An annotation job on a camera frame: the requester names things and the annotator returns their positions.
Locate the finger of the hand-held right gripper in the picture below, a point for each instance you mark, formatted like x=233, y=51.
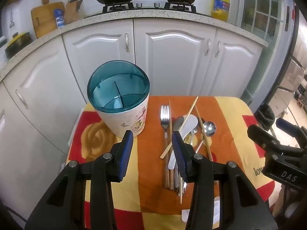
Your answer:
x=286, y=124
x=261, y=136

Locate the white framed glass door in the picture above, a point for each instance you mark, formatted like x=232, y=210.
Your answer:
x=261, y=16

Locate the blue white container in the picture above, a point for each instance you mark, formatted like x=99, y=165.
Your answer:
x=59, y=20

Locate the white rice paddle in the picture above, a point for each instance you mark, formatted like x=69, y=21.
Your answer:
x=190, y=124

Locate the black gas stove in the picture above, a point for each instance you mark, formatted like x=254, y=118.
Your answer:
x=117, y=7

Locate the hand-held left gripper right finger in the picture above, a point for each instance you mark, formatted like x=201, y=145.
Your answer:
x=179, y=158

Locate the light bamboo chopstick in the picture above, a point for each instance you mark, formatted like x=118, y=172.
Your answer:
x=180, y=196
x=189, y=112

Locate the small shiny spoon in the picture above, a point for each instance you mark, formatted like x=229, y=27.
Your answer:
x=194, y=132

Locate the wooden knife block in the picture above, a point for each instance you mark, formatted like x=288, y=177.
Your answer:
x=72, y=14

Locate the dark crumpled bag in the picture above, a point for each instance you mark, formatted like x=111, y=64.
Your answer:
x=263, y=117

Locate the wooden cutting board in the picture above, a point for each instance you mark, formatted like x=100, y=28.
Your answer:
x=43, y=19

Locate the orange yellow printed blanket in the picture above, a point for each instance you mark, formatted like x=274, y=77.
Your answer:
x=148, y=172

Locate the floral utensil holder teal rim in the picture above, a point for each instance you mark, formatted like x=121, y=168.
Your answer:
x=124, y=119

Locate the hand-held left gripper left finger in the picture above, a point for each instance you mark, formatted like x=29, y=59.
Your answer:
x=124, y=158

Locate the black pot with yellow lid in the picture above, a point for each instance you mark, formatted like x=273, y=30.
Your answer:
x=19, y=45

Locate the yellow cooking oil bottle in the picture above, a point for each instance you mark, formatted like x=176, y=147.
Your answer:
x=220, y=9

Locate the matte grey spoon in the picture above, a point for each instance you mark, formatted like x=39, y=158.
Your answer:
x=177, y=124

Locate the round silver soup spoon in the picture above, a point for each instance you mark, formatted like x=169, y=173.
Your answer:
x=209, y=128

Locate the metal storage rack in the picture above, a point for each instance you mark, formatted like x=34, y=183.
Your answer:
x=292, y=76

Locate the speckled stone countertop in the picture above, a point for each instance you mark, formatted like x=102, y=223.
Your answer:
x=144, y=14

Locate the white cabinet door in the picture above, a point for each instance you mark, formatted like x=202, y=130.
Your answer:
x=96, y=52
x=175, y=60
x=237, y=67
x=24, y=160
x=48, y=81

